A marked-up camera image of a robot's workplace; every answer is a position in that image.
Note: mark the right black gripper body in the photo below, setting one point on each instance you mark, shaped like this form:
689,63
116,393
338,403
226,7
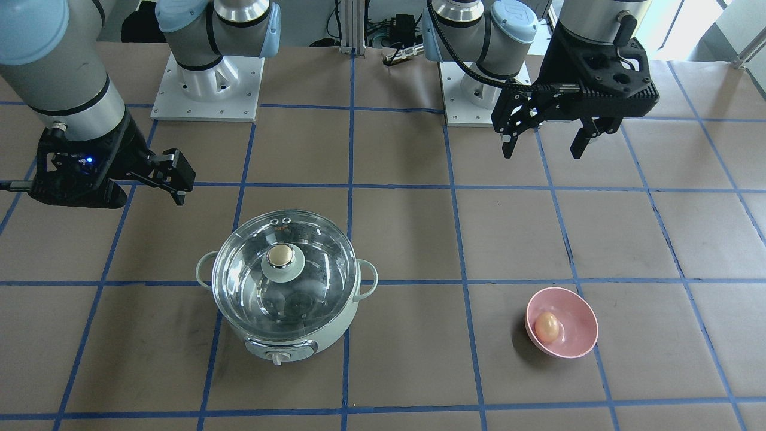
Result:
124,145

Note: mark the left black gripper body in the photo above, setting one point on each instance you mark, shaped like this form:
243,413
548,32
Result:
558,67

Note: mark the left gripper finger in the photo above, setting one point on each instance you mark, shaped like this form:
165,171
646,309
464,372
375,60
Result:
509,139
592,128

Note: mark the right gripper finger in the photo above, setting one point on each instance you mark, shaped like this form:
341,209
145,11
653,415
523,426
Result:
178,196

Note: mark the glass pot lid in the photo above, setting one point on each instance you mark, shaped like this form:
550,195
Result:
285,266

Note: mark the brown egg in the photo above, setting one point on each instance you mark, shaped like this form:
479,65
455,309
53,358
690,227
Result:
547,327

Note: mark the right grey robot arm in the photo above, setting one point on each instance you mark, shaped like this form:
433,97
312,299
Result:
49,57

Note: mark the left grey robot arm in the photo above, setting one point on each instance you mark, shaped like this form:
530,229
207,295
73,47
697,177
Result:
490,44

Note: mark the mint green electric pot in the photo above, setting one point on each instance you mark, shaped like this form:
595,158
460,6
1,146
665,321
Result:
286,287

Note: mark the black electronics box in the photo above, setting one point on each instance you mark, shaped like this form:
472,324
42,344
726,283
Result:
402,30

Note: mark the pink bowl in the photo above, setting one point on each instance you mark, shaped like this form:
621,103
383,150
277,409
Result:
579,326

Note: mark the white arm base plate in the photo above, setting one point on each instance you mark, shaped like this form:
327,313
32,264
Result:
466,102
227,92

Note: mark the aluminium frame post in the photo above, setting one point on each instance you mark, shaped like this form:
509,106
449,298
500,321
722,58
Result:
352,16

